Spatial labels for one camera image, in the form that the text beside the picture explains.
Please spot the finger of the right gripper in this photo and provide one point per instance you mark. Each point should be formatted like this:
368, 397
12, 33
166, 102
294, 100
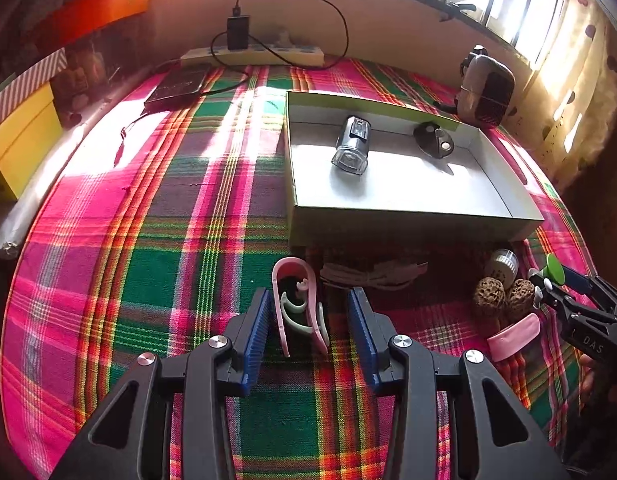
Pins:
564, 303
602, 293

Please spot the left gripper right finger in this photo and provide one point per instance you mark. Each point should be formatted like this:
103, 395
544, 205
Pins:
492, 435

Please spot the green top white stand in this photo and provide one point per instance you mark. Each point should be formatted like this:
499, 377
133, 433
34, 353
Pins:
547, 280

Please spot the brown walnut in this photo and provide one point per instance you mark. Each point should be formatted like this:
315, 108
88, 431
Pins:
489, 298
520, 300

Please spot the small clear silver jar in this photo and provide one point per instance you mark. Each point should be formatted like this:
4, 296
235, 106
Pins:
502, 265

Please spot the black oval remote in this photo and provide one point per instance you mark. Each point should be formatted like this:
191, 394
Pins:
433, 140

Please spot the black bike light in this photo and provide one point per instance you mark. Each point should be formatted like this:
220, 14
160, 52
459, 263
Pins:
351, 152

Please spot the plaid bedspread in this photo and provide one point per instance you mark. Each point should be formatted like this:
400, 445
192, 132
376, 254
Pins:
155, 249

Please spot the yellow spotted curtain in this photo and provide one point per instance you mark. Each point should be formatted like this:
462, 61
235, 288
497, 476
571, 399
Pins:
568, 110

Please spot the green white cardboard box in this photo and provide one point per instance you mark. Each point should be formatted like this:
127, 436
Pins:
404, 196

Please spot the small white black heater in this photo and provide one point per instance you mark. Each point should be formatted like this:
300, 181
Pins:
485, 92

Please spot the black smartphone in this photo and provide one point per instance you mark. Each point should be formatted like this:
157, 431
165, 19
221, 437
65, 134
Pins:
178, 88

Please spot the yellow box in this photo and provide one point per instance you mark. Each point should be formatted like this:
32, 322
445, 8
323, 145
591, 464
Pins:
26, 137

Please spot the white power strip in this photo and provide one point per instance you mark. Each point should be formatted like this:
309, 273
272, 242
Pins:
254, 55

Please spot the striped box lid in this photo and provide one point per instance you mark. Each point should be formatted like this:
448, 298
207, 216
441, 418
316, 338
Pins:
17, 88

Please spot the black charger adapter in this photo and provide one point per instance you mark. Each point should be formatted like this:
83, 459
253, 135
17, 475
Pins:
238, 30

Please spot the orange box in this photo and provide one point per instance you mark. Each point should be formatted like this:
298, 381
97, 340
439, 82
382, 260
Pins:
79, 18

